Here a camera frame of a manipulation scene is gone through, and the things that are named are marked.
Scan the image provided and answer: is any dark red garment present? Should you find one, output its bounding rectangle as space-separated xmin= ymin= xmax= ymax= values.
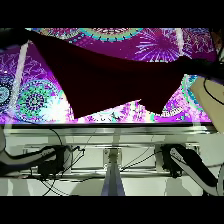
xmin=25 ymin=31 xmax=205 ymax=120

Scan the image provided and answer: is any silver frame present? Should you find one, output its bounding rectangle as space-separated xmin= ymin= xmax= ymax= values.
xmin=0 ymin=123 xmax=224 ymax=197

